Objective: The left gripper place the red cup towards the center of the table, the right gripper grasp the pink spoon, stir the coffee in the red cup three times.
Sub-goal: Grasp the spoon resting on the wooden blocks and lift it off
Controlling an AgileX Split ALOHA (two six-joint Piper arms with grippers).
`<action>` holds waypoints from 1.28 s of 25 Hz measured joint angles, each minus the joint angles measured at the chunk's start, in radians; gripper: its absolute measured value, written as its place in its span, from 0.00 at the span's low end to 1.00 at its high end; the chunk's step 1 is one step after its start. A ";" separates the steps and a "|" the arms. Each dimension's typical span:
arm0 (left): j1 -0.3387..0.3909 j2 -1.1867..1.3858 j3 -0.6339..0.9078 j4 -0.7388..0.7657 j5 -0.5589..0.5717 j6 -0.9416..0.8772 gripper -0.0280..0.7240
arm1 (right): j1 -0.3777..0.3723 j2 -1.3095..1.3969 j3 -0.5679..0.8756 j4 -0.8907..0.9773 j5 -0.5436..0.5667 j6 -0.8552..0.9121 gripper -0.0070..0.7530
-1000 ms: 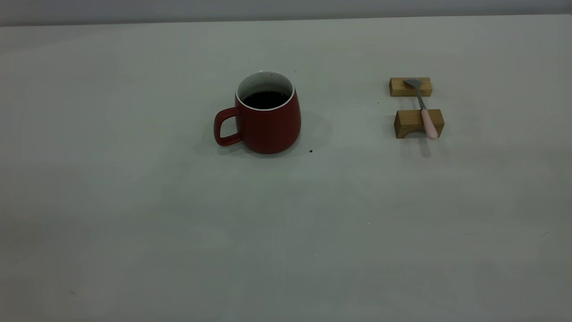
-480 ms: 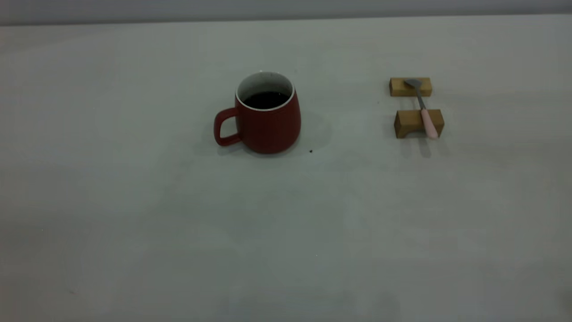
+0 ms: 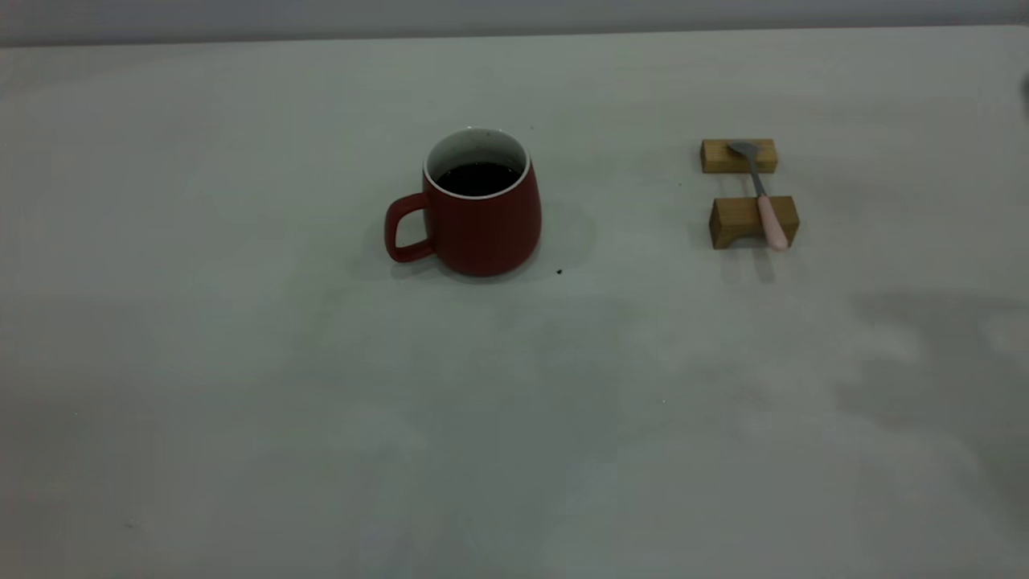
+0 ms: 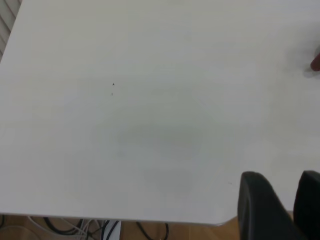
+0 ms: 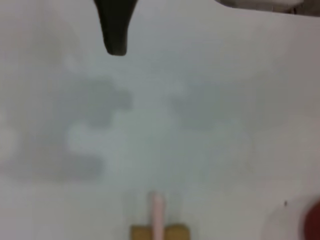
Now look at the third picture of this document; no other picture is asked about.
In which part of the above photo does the red ceramic mug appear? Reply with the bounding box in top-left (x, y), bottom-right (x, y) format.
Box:
top-left (384, 127), bottom-right (543, 278)

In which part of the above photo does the pink-handled metal spoon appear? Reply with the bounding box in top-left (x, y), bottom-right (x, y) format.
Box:
top-left (728, 142), bottom-right (789, 252)

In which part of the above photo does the arched wooden block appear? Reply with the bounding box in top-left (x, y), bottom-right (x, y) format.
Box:
top-left (708, 195), bottom-right (801, 250)

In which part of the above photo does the plain rectangular wooden block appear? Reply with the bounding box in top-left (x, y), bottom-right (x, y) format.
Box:
top-left (700, 139), bottom-right (779, 175)

